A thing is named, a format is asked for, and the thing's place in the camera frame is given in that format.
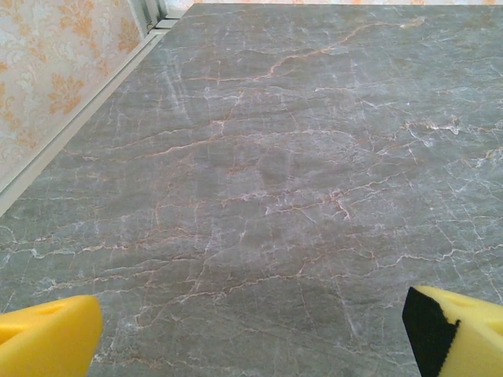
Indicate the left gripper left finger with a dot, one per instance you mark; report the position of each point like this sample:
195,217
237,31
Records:
43,341

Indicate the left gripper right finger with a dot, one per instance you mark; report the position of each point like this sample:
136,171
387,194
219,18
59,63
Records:
467,341

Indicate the aluminium table edge rail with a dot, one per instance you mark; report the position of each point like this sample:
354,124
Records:
78,118

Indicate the aluminium corner post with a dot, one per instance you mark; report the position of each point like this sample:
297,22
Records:
151,12

